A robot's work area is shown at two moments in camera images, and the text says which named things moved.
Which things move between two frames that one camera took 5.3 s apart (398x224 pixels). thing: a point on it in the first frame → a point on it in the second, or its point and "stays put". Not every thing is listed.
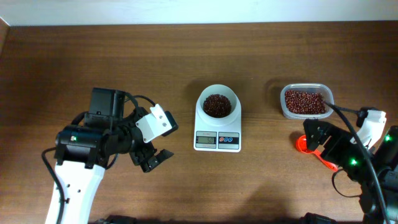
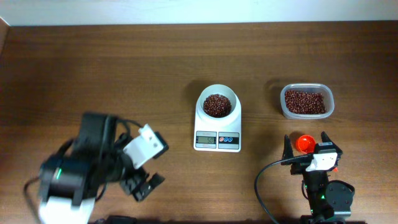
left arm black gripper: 149,164 → 131,183
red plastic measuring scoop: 301,145 stays put
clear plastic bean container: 306,101 stays put
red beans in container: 303,102 stays put
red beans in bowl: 216,106 stays put
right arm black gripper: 337,137 → 299,167
